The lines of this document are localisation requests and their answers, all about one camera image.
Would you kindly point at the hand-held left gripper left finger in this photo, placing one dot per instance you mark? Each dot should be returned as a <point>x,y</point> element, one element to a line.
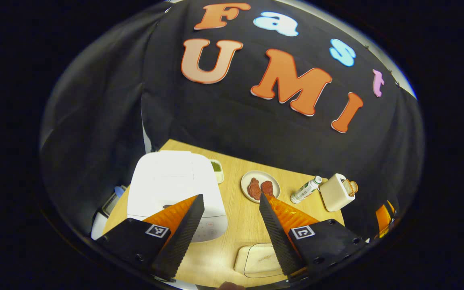
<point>183,237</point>

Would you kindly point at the small white green-label bottle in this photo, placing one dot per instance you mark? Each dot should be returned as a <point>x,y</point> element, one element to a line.
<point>305,190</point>

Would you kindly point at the white rice cooker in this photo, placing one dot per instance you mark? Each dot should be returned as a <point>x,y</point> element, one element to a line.
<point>167,181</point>

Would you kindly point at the small dish of green vegetables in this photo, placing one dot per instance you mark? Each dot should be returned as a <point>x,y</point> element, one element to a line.
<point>217,167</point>

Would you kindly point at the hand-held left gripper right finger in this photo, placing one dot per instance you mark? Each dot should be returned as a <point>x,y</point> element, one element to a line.
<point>276,237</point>

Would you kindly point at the round white plate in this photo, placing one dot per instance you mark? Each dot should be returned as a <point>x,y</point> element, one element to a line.
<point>272,177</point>

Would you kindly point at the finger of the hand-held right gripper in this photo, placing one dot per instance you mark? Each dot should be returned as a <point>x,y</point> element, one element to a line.
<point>384,219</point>

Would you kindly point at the grey and white device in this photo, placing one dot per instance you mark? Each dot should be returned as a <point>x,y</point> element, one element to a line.
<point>112,203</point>

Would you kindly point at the cream toaster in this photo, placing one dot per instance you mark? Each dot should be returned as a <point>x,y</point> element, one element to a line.
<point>334,195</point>

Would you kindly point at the toasted bread slice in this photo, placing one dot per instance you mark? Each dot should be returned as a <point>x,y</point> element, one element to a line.
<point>349,187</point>
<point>354,186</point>

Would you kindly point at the black backdrop cloth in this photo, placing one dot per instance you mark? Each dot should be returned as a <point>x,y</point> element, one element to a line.
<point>232,117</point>

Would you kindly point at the red meat piece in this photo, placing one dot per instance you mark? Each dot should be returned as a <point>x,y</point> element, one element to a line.
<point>253,189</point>
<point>267,187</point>

